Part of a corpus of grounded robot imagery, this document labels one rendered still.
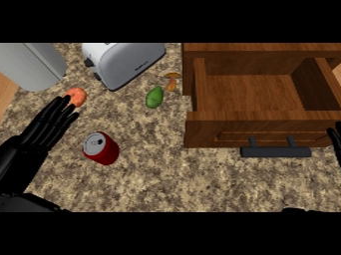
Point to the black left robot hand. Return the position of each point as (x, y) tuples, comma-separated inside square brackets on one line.
[(35, 132)]

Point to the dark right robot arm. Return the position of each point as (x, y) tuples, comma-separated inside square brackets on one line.
[(300, 210)]

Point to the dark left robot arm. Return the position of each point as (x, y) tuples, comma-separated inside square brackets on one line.
[(21, 204)]

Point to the red can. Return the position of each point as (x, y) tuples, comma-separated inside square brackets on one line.
[(101, 149)]

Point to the brown wooden drawer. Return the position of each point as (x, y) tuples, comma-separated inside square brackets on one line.
[(250, 93), (213, 127)]

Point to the brown wooden drawer front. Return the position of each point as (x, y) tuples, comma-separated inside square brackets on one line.
[(213, 127)]

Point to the white toaster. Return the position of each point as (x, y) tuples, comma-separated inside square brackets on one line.
[(124, 63)]

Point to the brown mushroom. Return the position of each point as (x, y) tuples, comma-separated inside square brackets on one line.
[(172, 81)]

